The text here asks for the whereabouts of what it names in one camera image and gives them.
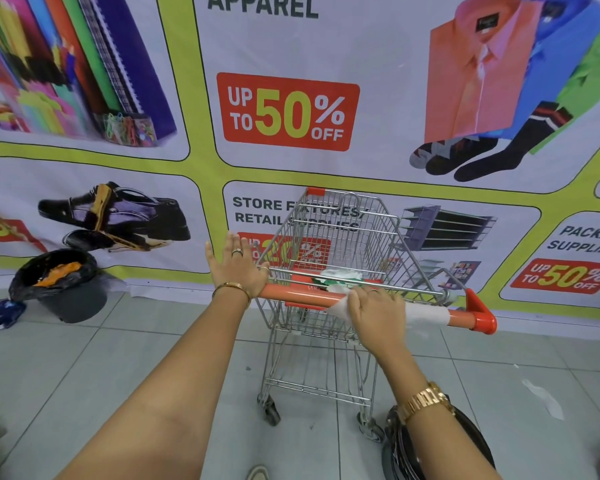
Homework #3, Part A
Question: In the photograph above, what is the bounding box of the person's left forearm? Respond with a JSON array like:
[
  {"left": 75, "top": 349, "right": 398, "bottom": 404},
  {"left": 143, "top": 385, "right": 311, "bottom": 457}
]
[{"left": 55, "top": 286, "right": 254, "bottom": 480}]

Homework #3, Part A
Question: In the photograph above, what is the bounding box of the white paper scrap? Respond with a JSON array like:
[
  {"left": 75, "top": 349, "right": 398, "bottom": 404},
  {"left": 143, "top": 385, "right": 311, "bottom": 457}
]
[{"left": 522, "top": 379, "right": 565, "bottom": 421}]

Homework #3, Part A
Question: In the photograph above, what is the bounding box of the printed sale banner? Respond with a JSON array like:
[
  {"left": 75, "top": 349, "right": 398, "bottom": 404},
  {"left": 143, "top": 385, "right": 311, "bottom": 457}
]
[{"left": 0, "top": 0, "right": 600, "bottom": 324}]

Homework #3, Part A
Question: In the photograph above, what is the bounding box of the white green packet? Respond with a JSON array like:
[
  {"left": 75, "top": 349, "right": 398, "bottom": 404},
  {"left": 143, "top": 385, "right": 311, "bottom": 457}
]
[{"left": 312, "top": 268, "right": 367, "bottom": 293}]

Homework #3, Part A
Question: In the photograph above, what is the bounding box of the orange wrapper trash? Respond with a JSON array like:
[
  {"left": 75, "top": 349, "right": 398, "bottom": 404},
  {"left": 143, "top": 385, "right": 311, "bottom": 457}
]
[{"left": 32, "top": 261, "right": 84, "bottom": 288}]

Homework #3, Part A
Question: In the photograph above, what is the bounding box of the person's right hand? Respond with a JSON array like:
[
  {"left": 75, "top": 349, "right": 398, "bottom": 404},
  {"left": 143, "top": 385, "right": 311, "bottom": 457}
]
[{"left": 346, "top": 286, "right": 407, "bottom": 356}]

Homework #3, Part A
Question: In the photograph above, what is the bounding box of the metal shopping cart orange handle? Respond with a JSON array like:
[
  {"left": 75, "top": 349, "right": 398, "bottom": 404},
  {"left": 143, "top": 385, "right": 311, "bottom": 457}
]
[{"left": 255, "top": 187, "right": 498, "bottom": 443}]

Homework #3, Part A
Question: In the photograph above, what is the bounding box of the gold wristwatch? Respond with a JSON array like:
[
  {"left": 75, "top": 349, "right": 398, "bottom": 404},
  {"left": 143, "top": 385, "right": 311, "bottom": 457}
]
[{"left": 396, "top": 381, "right": 456, "bottom": 425}]

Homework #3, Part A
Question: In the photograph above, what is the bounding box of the person's left hand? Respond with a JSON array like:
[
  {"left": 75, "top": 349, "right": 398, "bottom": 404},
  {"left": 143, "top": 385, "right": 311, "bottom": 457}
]
[{"left": 204, "top": 232, "right": 271, "bottom": 302}]

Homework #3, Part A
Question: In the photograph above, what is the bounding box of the gold bracelet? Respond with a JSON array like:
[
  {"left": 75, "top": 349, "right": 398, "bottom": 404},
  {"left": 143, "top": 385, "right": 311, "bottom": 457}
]
[{"left": 211, "top": 282, "right": 252, "bottom": 302}]

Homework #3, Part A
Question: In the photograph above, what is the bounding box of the person's right forearm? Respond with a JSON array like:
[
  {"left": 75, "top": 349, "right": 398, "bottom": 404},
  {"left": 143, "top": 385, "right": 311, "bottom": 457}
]
[{"left": 372, "top": 343, "right": 503, "bottom": 480}]

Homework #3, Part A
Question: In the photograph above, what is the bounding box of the grey bin black liner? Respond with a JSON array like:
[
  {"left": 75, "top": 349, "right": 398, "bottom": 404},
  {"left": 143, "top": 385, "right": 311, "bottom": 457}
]
[{"left": 8, "top": 249, "right": 110, "bottom": 325}]

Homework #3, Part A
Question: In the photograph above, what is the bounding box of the black round bin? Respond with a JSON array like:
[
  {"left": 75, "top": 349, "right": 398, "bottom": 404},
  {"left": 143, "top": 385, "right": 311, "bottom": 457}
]
[{"left": 381, "top": 405, "right": 496, "bottom": 480}]

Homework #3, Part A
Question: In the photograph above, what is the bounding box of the white wipe cloth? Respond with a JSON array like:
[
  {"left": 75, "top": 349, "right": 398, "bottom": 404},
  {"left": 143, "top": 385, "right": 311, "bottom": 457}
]
[{"left": 326, "top": 286, "right": 452, "bottom": 328}]

